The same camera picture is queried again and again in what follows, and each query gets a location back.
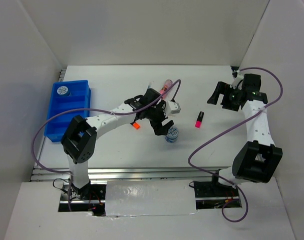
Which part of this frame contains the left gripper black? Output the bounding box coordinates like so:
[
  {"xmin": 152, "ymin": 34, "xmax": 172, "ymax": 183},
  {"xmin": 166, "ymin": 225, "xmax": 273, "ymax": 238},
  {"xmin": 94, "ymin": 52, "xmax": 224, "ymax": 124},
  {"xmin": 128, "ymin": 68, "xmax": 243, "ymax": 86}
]
[{"xmin": 146, "ymin": 100, "xmax": 173, "ymax": 136}]

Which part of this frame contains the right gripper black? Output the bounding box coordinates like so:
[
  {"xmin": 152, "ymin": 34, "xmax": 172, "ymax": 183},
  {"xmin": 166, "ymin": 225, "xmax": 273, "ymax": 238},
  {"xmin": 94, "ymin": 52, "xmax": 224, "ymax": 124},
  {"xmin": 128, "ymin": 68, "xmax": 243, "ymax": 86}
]
[{"xmin": 207, "ymin": 81, "xmax": 244, "ymax": 112}]

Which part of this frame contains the blue white round jar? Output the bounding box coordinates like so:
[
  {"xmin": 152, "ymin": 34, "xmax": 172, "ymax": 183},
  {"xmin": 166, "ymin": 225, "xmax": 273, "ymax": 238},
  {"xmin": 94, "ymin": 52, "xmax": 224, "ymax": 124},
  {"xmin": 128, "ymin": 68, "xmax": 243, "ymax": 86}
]
[
  {"xmin": 165, "ymin": 125, "xmax": 179, "ymax": 143},
  {"xmin": 57, "ymin": 85, "xmax": 71, "ymax": 97}
]

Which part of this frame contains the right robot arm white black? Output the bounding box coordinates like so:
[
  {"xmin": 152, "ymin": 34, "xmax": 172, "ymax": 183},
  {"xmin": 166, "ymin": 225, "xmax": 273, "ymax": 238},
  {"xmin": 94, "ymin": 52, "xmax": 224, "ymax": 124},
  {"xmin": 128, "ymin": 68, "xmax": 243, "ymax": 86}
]
[{"xmin": 207, "ymin": 73, "xmax": 283, "ymax": 196}]

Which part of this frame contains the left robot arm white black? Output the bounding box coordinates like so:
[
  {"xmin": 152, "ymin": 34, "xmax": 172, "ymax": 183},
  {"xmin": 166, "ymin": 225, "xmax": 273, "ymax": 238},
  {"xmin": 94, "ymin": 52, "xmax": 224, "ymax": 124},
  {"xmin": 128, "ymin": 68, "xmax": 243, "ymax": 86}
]
[{"xmin": 61, "ymin": 88, "xmax": 180, "ymax": 200}]

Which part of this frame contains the orange black highlighter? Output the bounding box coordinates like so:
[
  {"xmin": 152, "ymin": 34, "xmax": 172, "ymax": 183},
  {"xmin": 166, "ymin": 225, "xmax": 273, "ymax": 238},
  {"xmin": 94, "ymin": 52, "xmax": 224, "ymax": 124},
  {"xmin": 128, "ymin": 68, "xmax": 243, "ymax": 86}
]
[{"xmin": 132, "ymin": 122, "xmax": 140, "ymax": 130}]

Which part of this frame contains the pink black highlighter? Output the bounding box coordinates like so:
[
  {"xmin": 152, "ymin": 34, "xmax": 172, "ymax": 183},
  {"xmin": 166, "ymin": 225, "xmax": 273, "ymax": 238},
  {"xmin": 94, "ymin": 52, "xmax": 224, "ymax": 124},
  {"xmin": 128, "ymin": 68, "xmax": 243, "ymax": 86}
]
[{"xmin": 195, "ymin": 111, "xmax": 204, "ymax": 128}]

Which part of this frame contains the pink eraser tube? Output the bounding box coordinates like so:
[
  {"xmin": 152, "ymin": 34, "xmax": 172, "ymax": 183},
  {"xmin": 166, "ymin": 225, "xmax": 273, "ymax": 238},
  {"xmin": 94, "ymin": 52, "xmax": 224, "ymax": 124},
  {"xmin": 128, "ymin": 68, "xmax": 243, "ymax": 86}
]
[{"xmin": 160, "ymin": 79, "xmax": 173, "ymax": 94}]

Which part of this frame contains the blue compartment bin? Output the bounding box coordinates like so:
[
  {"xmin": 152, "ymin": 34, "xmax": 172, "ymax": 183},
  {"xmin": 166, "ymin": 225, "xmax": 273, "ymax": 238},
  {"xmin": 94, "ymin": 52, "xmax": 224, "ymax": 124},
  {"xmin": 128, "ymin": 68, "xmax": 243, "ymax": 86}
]
[{"xmin": 43, "ymin": 79, "xmax": 91, "ymax": 144}]

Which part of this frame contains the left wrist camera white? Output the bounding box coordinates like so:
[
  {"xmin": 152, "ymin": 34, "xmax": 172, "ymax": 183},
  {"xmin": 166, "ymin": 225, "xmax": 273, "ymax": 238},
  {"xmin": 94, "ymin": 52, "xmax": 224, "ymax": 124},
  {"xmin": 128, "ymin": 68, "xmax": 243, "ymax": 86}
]
[{"xmin": 165, "ymin": 101, "xmax": 181, "ymax": 117}]

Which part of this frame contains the aluminium rail frame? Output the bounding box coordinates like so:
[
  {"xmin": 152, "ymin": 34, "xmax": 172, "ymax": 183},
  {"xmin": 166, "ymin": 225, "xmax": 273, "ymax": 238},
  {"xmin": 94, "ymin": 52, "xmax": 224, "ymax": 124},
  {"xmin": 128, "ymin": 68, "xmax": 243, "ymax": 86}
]
[{"xmin": 30, "ymin": 67, "xmax": 240, "ymax": 183}]

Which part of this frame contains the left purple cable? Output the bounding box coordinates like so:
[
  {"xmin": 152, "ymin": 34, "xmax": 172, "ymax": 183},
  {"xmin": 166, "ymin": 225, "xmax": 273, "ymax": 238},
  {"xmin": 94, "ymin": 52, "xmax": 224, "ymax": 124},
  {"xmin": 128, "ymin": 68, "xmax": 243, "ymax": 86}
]
[{"xmin": 33, "ymin": 79, "xmax": 181, "ymax": 213}]

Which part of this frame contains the purple cable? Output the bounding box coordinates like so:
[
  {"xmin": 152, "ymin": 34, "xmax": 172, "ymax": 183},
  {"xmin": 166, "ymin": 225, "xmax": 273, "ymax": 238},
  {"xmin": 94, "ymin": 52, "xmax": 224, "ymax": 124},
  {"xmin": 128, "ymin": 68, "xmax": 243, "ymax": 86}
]
[
  {"xmin": 188, "ymin": 66, "xmax": 284, "ymax": 223},
  {"xmin": 33, "ymin": 79, "xmax": 181, "ymax": 213}
]

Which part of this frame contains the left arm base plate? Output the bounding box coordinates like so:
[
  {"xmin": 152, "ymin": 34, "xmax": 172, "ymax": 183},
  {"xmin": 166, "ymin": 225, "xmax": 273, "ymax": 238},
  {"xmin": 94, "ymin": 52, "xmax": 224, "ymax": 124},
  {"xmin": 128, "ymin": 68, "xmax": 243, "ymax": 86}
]
[{"xmin": 58, "ymin": 184, "xmax": 107, "ymax": 217}]

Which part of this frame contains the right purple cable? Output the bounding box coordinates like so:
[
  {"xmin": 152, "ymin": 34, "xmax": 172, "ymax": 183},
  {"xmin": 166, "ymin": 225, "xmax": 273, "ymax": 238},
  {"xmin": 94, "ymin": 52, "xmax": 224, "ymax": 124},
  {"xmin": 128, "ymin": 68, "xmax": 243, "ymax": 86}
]
[{"xmin": 188, "ymin": 66, "xmax": 284, "ymax": 223}]

